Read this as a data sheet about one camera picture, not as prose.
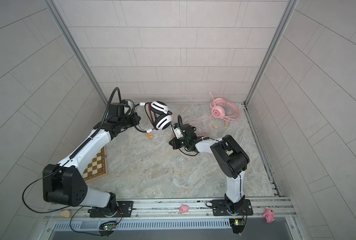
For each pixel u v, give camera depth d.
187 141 0.74
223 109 1.04
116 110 0.62
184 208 0.70
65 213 0.68
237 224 0.68
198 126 1.05
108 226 0.64
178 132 0.84
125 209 0.71
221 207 0.71
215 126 1.02
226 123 1.02
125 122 0.69
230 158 0.49
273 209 0.71
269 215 0.68
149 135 0.97
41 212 0.41
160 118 0.70
